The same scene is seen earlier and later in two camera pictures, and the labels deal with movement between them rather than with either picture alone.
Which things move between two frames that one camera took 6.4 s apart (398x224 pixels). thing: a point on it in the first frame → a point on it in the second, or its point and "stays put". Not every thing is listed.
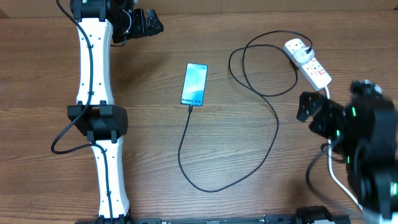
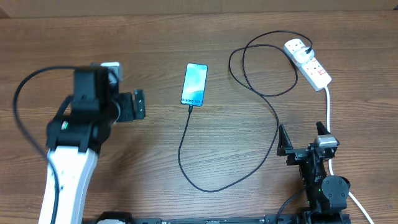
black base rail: (268, 219) stays put
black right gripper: (329, 112) → (296, 154)
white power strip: (316, 76) stays put
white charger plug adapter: (300, 56) stays put
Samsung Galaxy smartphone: (194, 84) stays put
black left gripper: (140, 29) → (126, 100)
